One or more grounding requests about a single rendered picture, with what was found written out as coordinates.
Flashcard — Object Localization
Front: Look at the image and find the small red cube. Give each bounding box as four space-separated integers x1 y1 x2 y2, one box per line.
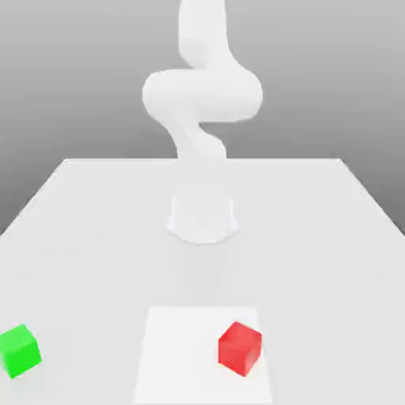
217 320 263 378

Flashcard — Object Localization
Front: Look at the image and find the small green cube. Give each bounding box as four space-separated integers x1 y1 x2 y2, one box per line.
0 323 43 380

